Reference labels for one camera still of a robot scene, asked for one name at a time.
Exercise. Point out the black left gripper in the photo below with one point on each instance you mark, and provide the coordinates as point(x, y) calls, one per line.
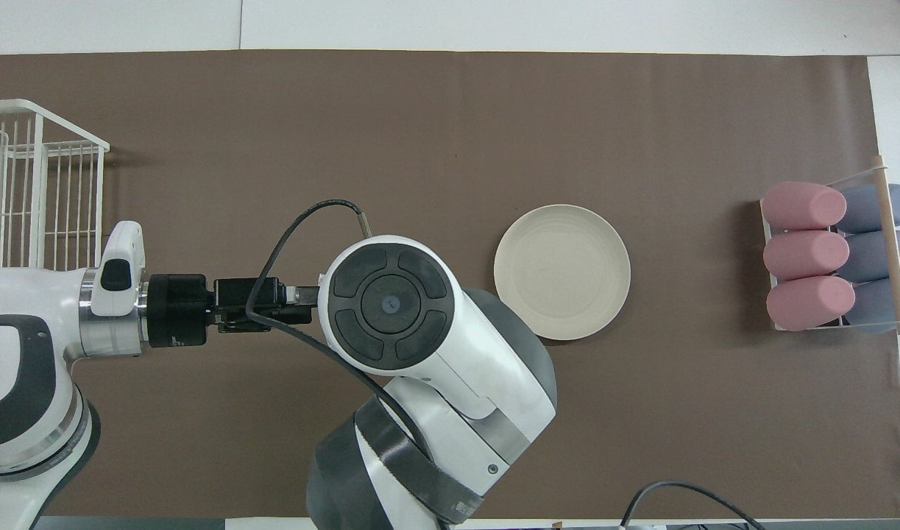
point(177, 309)

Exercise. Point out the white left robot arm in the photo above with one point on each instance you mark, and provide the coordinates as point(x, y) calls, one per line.
point(23, 331)

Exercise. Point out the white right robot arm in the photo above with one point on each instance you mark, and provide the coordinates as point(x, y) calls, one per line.
point(420, 353)

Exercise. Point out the cream round plate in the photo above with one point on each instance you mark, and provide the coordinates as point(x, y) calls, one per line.
point(561, 272)

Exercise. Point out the brown table mat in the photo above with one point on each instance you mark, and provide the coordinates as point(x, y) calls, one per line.
point(420, 147)

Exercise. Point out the pink plastic cup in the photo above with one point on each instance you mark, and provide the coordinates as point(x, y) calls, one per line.
point(810, 303)
point(806, 255)
point(803, 206)

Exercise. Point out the blue plastic cup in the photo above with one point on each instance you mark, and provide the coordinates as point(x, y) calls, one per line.
point(865, 208)
point(873, 305)
point(869, 256)

